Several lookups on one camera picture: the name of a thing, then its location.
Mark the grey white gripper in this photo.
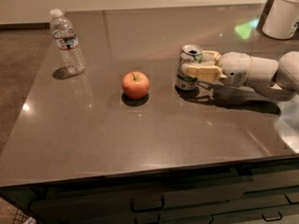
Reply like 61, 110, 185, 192
181, 50, 251, 88

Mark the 7up soda can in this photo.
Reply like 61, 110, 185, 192
176, 45, 203, 91

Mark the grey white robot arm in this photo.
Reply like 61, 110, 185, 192
182, 51, 297, 101

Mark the red apple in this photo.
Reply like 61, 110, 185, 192
121, 71, 150, 100

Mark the white cylindrical container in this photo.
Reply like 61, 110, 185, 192
262, 0, 299, 39

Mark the dark drawer cabinet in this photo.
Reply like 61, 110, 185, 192
1, 159, 299, 224

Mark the clear plastic water bottle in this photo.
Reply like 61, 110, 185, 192
50, 8, 86, 76

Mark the black drawer handle left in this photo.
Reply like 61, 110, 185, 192
130, 195, 164, 213

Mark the black drawer handle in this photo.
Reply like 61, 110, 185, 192
262, 211, 282, 222
130, 195, 164, 213

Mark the black drawer handle right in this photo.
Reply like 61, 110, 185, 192
262, 211, 282, 222

